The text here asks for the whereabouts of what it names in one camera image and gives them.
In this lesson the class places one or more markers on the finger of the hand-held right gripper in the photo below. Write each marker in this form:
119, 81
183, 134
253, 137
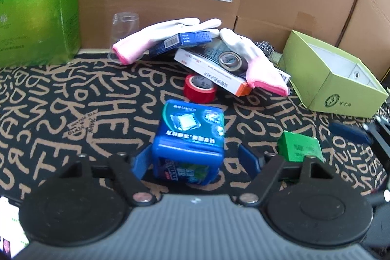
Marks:
347, 131

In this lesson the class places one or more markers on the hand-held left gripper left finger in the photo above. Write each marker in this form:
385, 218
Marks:
140, 163

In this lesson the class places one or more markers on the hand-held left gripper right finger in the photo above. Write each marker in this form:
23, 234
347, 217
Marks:
247, 161

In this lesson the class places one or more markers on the blue gum container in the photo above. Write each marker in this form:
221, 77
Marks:
189, 141

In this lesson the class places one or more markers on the light green box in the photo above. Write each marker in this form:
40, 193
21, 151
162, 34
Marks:
329, 77

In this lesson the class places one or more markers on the white orange medicine box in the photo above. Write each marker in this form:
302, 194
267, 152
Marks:
225, 81

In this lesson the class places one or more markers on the steel wool scrubber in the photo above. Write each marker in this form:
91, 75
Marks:
265, 47

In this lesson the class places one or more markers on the dark blue small box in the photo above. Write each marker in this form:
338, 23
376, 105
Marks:
182, 41

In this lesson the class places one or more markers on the white pink work glove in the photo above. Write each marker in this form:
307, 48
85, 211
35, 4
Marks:
152, 34
259, 65

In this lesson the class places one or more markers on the clear plastic cup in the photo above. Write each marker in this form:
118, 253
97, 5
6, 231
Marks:
123, 25

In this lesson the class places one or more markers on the small green box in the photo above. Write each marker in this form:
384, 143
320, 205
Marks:
297, 145

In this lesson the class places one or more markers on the black letter-print carpet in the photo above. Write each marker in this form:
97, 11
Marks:
76, 113

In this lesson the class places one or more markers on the red tape roll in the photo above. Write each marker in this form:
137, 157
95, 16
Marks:
199, 91

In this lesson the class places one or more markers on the black tape roll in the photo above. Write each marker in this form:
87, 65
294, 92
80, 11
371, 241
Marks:
230, 60

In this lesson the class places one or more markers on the dark flat packet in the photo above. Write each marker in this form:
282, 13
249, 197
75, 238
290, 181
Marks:
210, 51

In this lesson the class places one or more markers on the white printed card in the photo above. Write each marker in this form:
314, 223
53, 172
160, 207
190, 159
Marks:
10, 217

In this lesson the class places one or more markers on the large glossy green box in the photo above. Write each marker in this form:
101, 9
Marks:
36, 4

